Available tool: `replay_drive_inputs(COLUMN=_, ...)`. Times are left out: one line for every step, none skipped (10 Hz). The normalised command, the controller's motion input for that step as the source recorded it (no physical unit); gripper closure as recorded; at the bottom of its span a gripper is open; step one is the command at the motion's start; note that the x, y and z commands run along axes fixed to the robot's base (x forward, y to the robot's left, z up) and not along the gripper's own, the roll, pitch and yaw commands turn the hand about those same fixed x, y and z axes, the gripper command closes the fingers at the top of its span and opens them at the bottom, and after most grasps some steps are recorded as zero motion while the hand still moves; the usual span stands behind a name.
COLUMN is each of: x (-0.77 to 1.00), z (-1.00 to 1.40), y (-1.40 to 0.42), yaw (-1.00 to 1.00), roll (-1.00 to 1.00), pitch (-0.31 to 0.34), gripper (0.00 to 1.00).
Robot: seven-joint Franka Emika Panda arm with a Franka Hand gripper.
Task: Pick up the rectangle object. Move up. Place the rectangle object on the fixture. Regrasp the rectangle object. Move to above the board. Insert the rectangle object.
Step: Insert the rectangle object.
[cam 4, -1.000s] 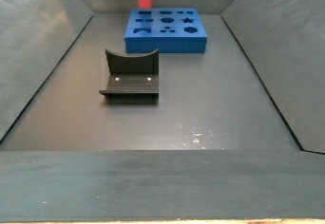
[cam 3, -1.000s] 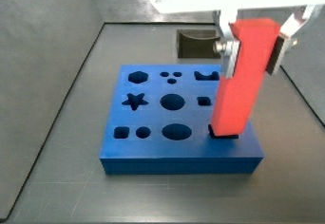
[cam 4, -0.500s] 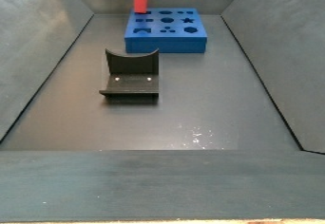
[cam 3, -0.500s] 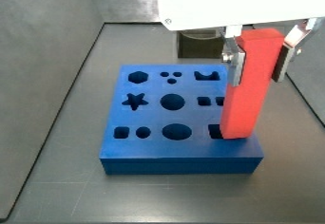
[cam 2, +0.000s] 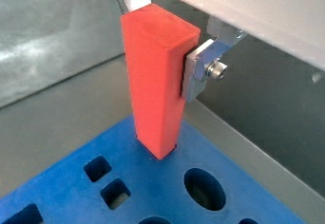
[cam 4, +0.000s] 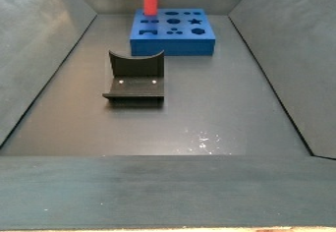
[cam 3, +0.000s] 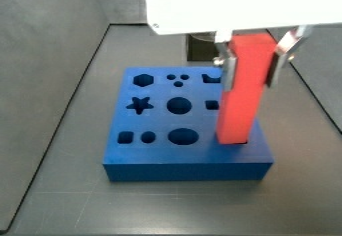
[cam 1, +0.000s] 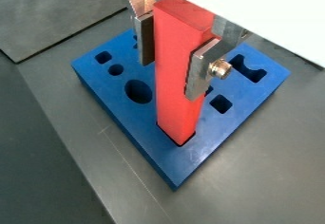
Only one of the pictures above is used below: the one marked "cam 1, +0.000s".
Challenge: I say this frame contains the red rectangular block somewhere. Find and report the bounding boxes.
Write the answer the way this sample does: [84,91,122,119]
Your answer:
[153,0,212,145]

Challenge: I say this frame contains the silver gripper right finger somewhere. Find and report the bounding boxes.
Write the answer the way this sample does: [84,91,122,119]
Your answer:
[184,16,251,101]

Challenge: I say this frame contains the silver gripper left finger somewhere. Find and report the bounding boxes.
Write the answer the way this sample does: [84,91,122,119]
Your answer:
[125,0,155,65]

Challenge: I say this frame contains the blue shape sorting board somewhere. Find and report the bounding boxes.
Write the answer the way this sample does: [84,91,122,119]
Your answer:
[70,30,288,189]

